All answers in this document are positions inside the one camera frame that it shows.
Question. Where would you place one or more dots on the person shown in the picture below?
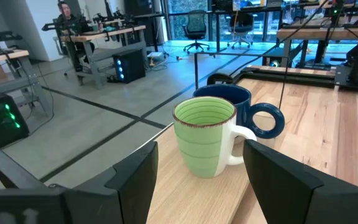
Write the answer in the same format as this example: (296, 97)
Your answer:
(65, 12)

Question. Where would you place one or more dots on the green and white mug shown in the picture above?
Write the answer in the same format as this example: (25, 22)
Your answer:
(197, 146)

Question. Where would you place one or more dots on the black table edge rail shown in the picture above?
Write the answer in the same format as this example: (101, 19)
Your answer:
(291, 77)

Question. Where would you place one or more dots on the black office chair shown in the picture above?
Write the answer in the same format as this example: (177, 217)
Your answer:
(241, 25)
(196, 25)

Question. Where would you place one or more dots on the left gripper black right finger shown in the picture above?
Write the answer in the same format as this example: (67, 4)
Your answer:
(291, 196)

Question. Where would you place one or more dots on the black round object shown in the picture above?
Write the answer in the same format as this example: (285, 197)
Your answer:
(219, 79)

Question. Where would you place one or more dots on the black computer tower blue lights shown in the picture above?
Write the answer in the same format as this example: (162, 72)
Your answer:
(129, 65)

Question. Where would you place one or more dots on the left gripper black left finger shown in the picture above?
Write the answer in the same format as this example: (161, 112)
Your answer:
(129, 193)

